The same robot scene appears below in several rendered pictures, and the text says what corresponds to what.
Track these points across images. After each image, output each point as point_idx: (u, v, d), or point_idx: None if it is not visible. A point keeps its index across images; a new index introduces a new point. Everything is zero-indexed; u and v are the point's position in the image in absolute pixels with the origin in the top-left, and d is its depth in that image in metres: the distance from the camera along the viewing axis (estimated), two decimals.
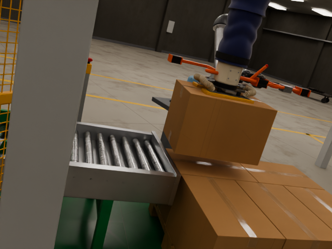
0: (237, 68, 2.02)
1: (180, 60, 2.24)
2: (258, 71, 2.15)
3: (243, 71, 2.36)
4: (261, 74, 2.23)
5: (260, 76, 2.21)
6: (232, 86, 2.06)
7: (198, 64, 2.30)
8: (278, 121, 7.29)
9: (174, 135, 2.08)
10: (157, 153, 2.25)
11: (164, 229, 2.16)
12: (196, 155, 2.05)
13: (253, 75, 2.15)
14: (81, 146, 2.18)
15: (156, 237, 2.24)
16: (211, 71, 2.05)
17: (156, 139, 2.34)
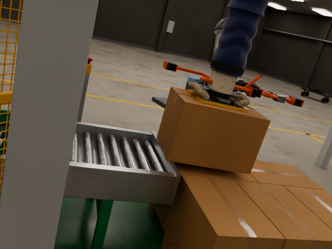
0: (231, 77, 2.03)
1: (175, 66, 2.25)
2: (252, 81, 2.16)
3: (238, 81, 2.37)
4: (255, 83, 2.24)
5: (254, 86, 2.23)
6: (227, 95, 2.07)
7: (193, 71, 2.31)
8: (278, 121, 7.29)
9: (167, 143, 2.08)
10: (157, 153, 2.25)
11: (164, 229, 2.16)
12: (188, 163, 2.05)
13: (247, 84, 2.16)
14: (81, 146, 2.18)
15: (156, 237, 2.24)
16: (205, 80, 2.05)
17: (156, 139, 2.34)
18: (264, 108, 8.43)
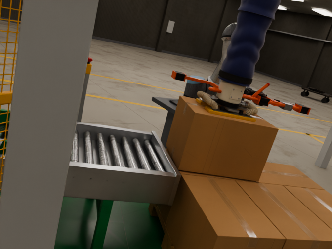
0: (240, 87, 2.07)
1: (184, 76, 2.29)
2: (260, 90, 2.20)
3: (245, 88, 2.41)
4: (262, 92, 2.28)
5: (262, 94, 2.27)
6: (235, 104, 2.11)
7: (201, 80, 2.35)
8: (278, 121, 7.29)
9: (177, 151, 2.13)
10: (157, 153, 2.25)
11: (164, 229, 2.16)
12: (198, 172, 2.10)
13: (255, 93, 2.21)
14: (81, 146, 2.18)
15: (156, 237, 2.24)
16: (214, 90, 2.10)
17: (156, 139, 2.34)
18: (264, 108, 8.43)
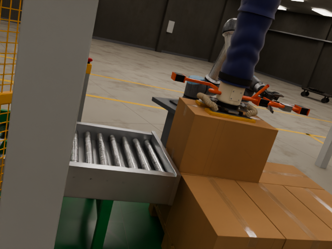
0: (239, 89, 2.08)
1: (183, 78, 2.29)
2: (259, 91, 2.21)
3: (260, 86, 2.45)
4: (278, 93, 2.35)
5: (278, 95, 2.34)
6: (235, 105, 2.11)
7: (201, 82, 2.35)
8: (278, 121, 7.29)
9: (177, 153, 2.13)
10: (157, 153, 2.25)
11: (164, 229, 2.16)
12: (199, 173, 2.10)
13: (255, 94, 2.21)
14: (81, 146, 2.18)
15: (156, 237, 2.24)
16: (214, 92, 2.10)
17: (156, 139, 2.34)
18: (264, 108, 8.43)
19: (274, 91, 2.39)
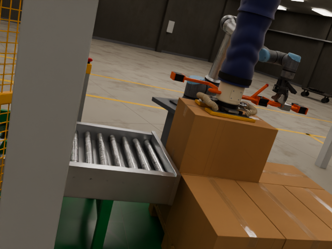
0: (239, 88, 2.08)
1: (183, 77, 2.28)
2: (259, 91, 2.21)
3: (285, 77, 2.21)
4: (285, 100, 2.25)
5: (282, 102, 2.26)
6: (235, 105, 2.12)
7: (200, 81, 2.35)
8: (278, 121, 7.29)
9: (178, 153, 2.12)
10: (157, 153, 2.25)
11: (164, 229, 2.16)
12: (199, 174, 2.10)
13: (254, 94, 2.21)
14: (81, 146, 2.18)
15: (156, 237, 2.24)
16: (214, 91, 2.10)
17: (156, 139, 2.34)
18: (264, 108, 8.43)
19: (287, 94, 2.24)
